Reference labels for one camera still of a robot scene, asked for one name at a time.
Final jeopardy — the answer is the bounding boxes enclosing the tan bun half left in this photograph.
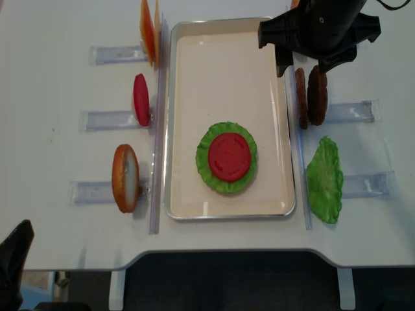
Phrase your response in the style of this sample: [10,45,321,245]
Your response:
[290,0,300,9]

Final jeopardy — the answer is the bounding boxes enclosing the left clear acrylic rail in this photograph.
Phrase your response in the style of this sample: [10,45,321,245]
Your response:
[149,14,169,235]

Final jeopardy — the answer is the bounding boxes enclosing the clear pusher track patties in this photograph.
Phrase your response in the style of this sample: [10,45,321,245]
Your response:
[324,100,382,124]

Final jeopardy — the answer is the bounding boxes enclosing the white table leg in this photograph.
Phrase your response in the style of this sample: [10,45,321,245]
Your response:
[108,270,126,311]
[337,268,356,310]

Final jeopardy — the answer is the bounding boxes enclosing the clear acrylic rail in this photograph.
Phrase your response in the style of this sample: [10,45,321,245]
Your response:
[285,52,312,230]
[149,14,169,235]

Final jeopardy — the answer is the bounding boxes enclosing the orange cheese slice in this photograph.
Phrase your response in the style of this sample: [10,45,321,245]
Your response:
[140,0,155,67]

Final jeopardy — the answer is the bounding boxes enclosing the clear pusher track tomato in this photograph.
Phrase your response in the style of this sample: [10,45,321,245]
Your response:
[78,110,150,132]

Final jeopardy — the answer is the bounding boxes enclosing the white table leg right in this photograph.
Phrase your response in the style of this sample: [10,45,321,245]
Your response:
[337,268,356,310]

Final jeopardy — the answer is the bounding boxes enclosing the white table leg left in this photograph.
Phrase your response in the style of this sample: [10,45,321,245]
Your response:
[108,270,126,311]

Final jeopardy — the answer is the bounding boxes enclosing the clear pusher track cheese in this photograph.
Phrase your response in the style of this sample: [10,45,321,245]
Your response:
[88,45,148,65]

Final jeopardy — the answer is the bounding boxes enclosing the dark brown meat patty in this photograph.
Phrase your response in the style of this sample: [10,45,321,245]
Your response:
[307,65,328,126]

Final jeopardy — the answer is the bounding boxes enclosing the white rectangular metal tray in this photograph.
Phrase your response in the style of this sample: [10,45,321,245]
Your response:
[161,17,296,220]

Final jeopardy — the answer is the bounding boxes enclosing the clear pusher track lettuce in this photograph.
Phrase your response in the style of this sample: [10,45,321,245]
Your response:
[342,171,395,199]

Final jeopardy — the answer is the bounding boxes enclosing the clear pusher track left bun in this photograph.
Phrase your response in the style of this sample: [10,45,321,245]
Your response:
[69,178,151,206]

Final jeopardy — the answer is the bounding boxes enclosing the green lettuce leaf on tray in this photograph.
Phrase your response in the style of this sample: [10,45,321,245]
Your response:
[195,121,257,194]

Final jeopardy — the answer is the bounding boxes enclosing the right clear acrylic rail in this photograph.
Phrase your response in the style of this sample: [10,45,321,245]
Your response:
[285,52,312,230]

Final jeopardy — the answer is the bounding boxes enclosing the upright bun slice left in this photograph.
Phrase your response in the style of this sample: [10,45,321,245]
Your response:
[112,144,139,213]

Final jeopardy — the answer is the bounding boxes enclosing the upright red tomato slice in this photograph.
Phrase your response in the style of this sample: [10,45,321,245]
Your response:
[133,74,150,127]

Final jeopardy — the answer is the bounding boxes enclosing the thin brown meat patty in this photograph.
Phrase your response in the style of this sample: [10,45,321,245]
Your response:
[295,68,308,130]

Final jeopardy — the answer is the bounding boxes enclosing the red tomato slice on tray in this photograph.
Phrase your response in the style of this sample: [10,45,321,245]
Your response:
[208,132,252,183]

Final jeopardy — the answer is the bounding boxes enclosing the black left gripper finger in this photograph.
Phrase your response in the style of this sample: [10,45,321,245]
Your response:
[1,220,34,310]

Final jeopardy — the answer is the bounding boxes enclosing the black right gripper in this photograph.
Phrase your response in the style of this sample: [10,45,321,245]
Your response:
[258,0,380,77]

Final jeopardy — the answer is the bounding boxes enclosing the upright green lettuce leaf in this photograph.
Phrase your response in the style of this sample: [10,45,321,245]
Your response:
[306,136,344,224]

